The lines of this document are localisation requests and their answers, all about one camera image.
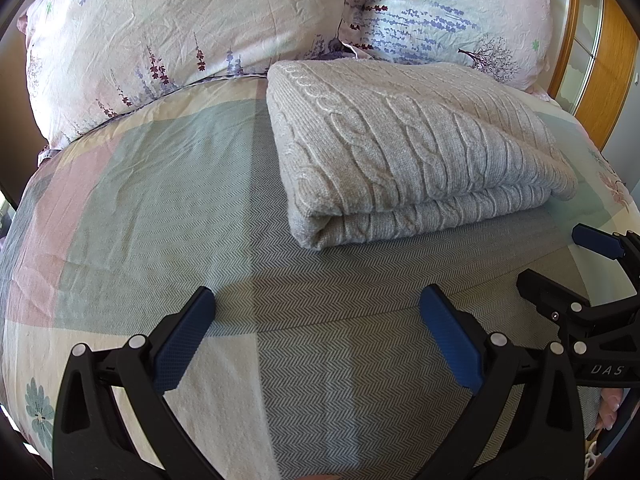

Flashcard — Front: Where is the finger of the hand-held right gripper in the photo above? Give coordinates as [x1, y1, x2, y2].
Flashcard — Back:
[516, 268, 640, 347]
[571, 223, 640, 286]

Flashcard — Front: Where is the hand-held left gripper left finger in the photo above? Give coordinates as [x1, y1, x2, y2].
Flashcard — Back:
[52, 286, 221, 480]

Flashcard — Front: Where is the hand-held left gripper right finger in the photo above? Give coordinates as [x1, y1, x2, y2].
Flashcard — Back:
[418, 283, 586, 480]

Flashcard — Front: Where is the grey cable-knit sweater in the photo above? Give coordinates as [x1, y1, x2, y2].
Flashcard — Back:
[266, 59, 580, 251]

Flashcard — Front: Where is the person's right hand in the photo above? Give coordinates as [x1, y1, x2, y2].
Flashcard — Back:
[595, 388, 629, 434]

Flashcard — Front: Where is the pastel checked bed quilt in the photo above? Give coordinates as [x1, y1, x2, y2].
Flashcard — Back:
[0, 74, 640, 480]

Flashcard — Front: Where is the wooden glass-door cabinet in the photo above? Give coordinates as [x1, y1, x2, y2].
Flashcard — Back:
[546, 0, 640, 153]

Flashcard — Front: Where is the blue floral pillow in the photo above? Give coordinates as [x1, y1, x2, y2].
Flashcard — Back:
[338, 0, 565, 95]

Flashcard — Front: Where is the pink floral pillow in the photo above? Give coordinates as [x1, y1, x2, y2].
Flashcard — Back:
[17, 0, 352, 151]

